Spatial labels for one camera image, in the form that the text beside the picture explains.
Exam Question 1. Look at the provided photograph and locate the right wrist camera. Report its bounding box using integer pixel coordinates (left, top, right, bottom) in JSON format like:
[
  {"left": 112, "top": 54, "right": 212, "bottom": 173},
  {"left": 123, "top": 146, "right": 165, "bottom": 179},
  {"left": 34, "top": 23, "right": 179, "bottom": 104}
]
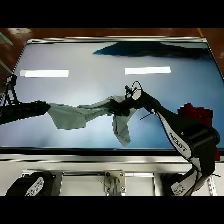
[{"left": 124, "top": 84, "right": 135, "bottom": 100}]

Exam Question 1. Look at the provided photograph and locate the red garment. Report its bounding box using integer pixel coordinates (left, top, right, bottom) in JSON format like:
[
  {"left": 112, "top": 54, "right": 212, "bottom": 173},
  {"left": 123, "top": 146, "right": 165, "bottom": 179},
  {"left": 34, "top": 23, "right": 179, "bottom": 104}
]
[{"left": 177, "top": 102, "right": 222, "bottom": 162}]

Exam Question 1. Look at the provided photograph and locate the black cable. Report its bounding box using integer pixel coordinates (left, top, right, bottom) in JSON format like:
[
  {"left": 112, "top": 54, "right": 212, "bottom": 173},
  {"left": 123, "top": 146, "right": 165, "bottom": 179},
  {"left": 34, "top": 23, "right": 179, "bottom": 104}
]
[{"left": 130, "top": 80, "right": 145, "bottom": 101}]

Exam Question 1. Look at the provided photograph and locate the silver frame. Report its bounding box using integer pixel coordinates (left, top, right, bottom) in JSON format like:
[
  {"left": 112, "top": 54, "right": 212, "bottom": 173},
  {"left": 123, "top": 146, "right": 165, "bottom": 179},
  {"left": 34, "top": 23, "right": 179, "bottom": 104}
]
[{"left": 0, "top": 153, "right": 224, "bottom": 197}]

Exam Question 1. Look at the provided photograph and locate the grey-green T-shirt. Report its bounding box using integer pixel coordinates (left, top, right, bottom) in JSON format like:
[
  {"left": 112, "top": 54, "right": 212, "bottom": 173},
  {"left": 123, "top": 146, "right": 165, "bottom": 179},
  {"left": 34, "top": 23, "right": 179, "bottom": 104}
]
[{"left": 46, "top": 94, "right": 140, "bottom": 148}]

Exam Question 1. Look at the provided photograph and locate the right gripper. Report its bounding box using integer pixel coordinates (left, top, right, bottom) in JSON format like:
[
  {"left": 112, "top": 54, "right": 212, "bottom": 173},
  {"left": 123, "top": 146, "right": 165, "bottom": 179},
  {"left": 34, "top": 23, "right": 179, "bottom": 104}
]
[{"left": 107, "top": 96, "right": 136, "bottom": 117}]

